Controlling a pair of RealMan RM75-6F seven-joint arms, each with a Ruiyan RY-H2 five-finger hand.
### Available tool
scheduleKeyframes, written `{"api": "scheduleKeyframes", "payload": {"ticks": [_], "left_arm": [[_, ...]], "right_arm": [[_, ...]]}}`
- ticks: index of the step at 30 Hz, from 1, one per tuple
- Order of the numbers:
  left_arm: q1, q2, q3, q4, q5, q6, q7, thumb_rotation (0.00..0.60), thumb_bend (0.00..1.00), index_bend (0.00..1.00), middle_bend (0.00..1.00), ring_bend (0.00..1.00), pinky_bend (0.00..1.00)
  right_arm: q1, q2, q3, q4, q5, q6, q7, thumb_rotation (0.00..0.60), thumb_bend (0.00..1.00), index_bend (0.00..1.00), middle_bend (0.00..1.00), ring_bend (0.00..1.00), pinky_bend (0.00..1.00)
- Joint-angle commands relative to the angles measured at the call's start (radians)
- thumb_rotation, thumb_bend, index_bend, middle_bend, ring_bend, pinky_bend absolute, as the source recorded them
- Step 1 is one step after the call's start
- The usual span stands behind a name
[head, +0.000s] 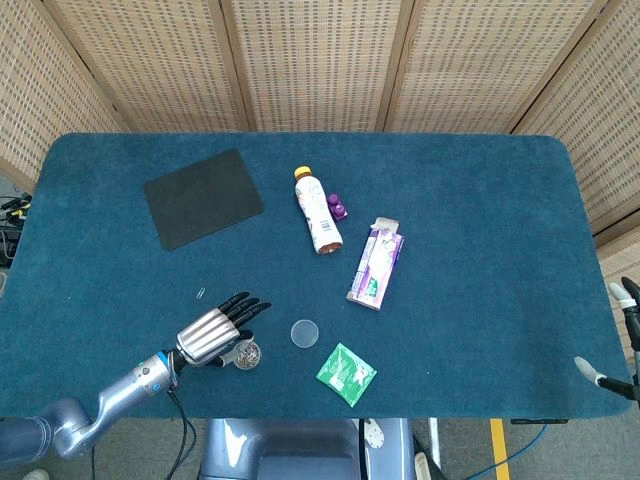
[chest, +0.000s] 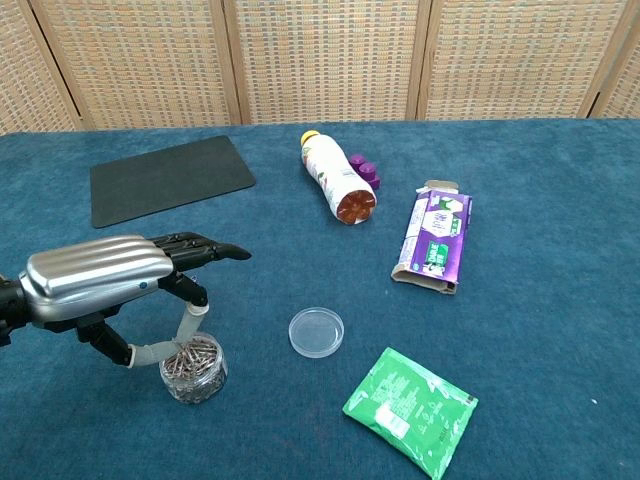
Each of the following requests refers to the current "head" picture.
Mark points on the clear round plastic lid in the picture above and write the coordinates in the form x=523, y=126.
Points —
x=305, y=334

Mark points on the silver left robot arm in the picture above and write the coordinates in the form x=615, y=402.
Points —
x=120, y=387

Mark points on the black mouse pad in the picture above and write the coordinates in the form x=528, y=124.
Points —
x=200, y=200

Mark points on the white bottle yellow cap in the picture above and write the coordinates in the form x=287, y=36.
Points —
x=317, y=215

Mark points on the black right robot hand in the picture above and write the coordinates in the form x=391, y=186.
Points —
x=631, y=292

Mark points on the clear paper clip jar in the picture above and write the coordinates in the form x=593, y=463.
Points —
x=250, y=357

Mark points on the grey robot torso base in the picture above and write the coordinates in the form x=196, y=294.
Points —
x=280, y=445

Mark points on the purple milk carton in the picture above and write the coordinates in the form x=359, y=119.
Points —
x=375, y=265

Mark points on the green snack packet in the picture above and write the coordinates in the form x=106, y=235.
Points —
x=345, y=375

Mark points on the white shoe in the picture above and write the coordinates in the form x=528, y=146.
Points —
x=36, y=475

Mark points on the purple toy brick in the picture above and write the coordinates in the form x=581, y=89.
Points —
x=337, y=206

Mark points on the white perforated bracket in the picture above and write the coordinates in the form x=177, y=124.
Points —
x=372, y=435

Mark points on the white table leg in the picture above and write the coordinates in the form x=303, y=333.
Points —
x=434, y=440

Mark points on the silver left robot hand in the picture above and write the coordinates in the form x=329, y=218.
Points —
x=205, y=332

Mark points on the black table bracket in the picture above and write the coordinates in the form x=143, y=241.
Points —
x=540, y=421

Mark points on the woven folding screen panel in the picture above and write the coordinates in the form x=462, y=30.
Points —
x=165, y=65
x=600, y=125
x=40, y=90
x=475, y=65
x=320, y=65

